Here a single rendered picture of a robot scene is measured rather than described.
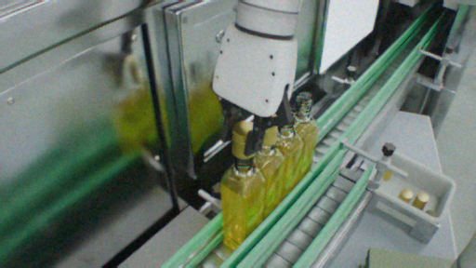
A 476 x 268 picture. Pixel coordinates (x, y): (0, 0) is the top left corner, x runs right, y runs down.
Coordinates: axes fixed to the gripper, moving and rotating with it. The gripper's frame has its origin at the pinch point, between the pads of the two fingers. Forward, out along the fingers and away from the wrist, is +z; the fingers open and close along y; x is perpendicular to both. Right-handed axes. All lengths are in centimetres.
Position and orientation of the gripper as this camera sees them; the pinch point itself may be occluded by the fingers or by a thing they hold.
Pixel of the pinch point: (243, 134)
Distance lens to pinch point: 50.7
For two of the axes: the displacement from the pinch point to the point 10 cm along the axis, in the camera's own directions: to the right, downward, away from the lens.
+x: 6.3, -2.8, 7.3
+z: -1.7, 8.6, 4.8
